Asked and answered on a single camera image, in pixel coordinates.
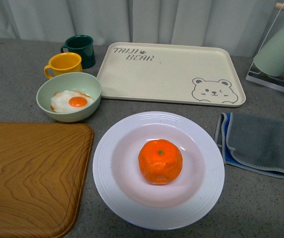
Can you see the orange fruit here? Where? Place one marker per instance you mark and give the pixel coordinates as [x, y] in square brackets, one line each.
[160, 161]

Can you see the white ribbed plate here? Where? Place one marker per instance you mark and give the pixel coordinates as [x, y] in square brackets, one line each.
[158, 207]

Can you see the light green bowl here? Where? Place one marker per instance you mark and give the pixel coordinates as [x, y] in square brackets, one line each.
[74, 81]

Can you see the cream bear serving tray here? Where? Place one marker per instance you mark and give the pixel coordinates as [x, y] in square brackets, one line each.
[170, 73]

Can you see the fried egg toy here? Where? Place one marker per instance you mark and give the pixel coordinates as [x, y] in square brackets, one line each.
[70, 101]

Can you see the dark green mug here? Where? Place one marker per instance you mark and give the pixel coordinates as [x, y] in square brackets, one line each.
[83, 46]

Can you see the yellow mug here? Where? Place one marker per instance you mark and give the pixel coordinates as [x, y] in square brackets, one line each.
[63, 63]

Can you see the wooden cutting board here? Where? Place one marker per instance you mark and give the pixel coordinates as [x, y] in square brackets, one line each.
[43, 168]

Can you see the grey folded cloth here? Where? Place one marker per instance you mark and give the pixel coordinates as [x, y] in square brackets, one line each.
[251, 143]

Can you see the grey curtain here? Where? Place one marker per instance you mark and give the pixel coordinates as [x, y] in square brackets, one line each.
[237, 26]

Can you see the green plastic cup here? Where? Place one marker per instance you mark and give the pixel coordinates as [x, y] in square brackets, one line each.
[270, 59]

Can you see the white cup rack wooden handle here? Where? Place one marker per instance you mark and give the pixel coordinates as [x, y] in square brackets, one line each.
[255, 75]

